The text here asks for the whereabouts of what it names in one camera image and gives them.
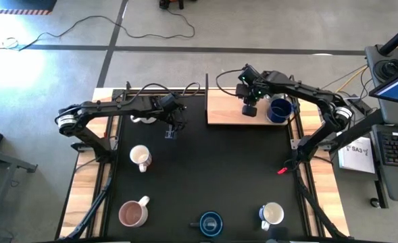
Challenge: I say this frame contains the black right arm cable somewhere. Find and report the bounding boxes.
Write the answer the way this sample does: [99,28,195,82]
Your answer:
[215,68,246,98]

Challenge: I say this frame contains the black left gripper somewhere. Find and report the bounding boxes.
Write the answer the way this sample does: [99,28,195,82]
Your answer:
[156,93,187,140]

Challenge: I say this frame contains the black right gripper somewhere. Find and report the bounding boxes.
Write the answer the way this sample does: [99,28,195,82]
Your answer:
[238,64,270,118]

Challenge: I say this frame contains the dark blue glazed mug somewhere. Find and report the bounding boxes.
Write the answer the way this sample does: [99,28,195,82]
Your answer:
[189,211,224,238]

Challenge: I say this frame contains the black coiled cable bundle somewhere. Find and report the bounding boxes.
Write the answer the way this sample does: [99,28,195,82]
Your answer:
[373,57,398,82]

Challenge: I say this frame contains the dark floor mat striped edge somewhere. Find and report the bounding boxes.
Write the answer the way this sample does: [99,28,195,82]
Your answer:
[0,0,58,16]

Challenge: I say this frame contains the black cart leg bar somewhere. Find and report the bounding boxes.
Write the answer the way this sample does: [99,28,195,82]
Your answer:
[374,180,390,209]

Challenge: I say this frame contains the long black floor cable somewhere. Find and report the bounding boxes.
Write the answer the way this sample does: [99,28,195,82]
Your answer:
[18,8,196,52]

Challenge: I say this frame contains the white coiled floor cable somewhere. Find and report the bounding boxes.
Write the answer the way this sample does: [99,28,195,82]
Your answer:
[0,36,20,51]

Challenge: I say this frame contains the black power strip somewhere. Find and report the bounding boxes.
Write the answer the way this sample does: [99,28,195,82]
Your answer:
[349,94,372,114]

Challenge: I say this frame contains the large navy blue mug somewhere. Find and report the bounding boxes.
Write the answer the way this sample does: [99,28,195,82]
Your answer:
[265,97,298,125]

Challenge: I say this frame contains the black equipment base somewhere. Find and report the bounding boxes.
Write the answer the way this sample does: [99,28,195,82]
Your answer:
[158,0,198,10]

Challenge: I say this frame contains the wooden tray board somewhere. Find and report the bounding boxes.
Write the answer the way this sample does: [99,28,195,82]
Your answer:
[203,72,289,126]

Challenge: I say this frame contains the pink mug white handle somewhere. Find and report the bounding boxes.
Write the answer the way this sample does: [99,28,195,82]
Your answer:
[118,195,151,228]

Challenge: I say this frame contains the white mug blue pattern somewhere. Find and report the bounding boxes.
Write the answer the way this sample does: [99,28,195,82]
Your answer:
[258,201,285,232]

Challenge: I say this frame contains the red white patterned mug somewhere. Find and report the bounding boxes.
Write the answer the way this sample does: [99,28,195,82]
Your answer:
[129,144,153,173]

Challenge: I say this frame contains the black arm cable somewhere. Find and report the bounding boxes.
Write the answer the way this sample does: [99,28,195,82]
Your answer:
[215,68,246,98]
[127,82,201,101]

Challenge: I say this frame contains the white mug green inside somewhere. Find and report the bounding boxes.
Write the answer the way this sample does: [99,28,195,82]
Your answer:
[130,113,158,125]

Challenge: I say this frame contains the grey metal stand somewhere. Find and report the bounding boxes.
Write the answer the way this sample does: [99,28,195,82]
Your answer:
[0,145,39,237]

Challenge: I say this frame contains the white printed booklet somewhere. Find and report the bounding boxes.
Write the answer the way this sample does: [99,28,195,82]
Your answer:
[337,136,377,175]

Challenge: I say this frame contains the yellow cable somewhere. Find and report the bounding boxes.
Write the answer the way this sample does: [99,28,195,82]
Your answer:
[316,64,369,131]

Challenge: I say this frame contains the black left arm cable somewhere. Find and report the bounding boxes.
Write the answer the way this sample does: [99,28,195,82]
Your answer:
[127,82,201,101]

